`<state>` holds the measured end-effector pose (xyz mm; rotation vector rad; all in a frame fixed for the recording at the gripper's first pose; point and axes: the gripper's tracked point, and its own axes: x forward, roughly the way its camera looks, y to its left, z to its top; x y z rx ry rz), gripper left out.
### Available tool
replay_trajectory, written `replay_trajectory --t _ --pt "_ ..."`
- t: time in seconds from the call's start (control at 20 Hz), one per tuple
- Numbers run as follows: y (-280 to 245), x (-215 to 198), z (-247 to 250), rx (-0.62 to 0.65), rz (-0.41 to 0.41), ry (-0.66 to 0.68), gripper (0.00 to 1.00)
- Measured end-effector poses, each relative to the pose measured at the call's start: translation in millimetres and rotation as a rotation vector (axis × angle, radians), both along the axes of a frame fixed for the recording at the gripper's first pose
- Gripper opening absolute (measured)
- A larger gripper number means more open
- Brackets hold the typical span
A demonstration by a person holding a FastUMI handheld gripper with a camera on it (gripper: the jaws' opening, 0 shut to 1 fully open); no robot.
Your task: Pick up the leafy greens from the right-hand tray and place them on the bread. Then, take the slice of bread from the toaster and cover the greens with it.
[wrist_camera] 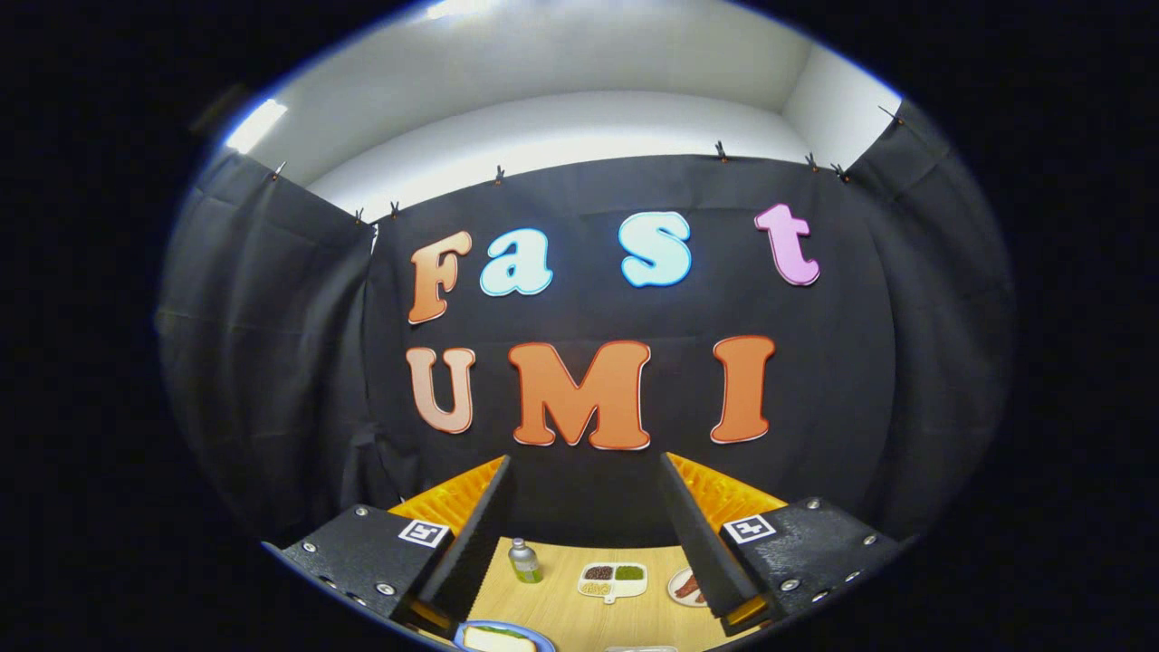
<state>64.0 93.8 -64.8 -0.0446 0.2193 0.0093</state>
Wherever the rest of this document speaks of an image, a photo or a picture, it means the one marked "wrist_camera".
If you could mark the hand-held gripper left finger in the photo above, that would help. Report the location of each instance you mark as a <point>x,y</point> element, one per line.
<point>471,543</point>

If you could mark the white divided bean dish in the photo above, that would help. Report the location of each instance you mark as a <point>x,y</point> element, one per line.
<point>613,582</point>

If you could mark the row of small cloth clips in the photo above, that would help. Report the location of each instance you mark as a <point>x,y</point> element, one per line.
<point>722,150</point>

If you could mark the white oval meat plate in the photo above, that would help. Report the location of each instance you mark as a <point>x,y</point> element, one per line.
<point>675,590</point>

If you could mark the blue round plate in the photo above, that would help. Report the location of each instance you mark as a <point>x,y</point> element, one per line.
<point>546,641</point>

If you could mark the narrow ceiling light panel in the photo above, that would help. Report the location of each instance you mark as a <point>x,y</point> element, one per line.
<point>256,125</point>

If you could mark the browned toast slice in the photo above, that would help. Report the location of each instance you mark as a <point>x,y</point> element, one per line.
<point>498,641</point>

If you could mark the green label metal bottle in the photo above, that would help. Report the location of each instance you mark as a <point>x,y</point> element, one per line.
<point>525,566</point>

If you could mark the white square plate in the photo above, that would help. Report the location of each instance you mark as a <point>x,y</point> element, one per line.
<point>638,648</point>

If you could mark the brown meat slice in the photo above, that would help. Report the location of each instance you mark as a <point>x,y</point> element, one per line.
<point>688,587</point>

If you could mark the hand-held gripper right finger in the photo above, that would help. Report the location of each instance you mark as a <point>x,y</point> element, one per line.
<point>702,543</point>

